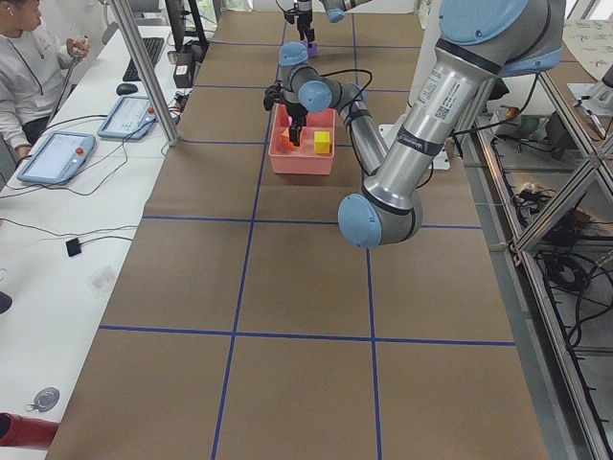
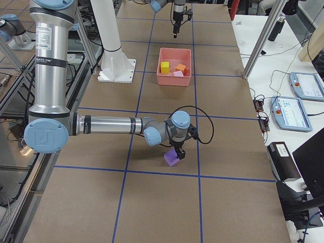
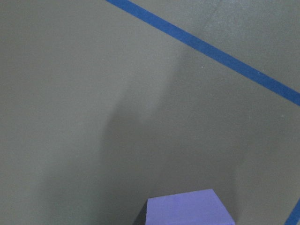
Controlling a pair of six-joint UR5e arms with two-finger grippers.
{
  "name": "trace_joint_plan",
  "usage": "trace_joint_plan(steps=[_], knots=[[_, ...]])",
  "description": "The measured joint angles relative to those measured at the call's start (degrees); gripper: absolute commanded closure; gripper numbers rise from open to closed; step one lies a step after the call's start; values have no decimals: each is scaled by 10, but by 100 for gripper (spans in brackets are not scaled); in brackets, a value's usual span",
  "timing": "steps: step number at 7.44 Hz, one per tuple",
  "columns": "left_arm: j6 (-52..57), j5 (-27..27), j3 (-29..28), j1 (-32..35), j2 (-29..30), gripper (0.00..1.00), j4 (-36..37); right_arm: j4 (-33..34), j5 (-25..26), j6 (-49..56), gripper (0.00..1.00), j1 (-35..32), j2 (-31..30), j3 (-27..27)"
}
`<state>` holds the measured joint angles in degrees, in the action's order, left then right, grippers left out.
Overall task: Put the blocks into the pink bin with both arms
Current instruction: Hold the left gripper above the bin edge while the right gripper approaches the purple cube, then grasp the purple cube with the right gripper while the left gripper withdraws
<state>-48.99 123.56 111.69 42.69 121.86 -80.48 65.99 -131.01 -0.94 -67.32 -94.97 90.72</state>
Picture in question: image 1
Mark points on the upper teach pendant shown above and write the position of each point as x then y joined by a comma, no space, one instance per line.
130,119

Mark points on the black computer mouse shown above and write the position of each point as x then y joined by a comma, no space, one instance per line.
126,88

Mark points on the black box with label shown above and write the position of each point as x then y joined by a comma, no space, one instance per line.
186,64

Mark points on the small black square puck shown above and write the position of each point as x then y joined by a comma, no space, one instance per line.
73,247

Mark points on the pink plastic bin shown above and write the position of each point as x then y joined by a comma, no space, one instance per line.
302,159

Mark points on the seated person in grey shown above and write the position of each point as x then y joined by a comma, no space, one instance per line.
32,64

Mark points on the aluminium frame post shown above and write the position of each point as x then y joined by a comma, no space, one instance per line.
138,52

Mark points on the yellow foam block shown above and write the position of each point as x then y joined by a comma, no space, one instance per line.
322,143

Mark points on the teach pendant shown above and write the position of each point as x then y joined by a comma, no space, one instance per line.
58,158
130,119

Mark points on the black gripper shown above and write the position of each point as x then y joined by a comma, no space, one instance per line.
294,111
304,20

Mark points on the orange foam block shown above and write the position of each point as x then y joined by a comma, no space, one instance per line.
286,141

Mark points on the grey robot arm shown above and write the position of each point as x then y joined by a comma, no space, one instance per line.
478,41
334,9

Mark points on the purple foam block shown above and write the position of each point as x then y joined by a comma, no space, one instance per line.
312,49

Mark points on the lower teach pendant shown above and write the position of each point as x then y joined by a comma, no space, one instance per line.
58,158

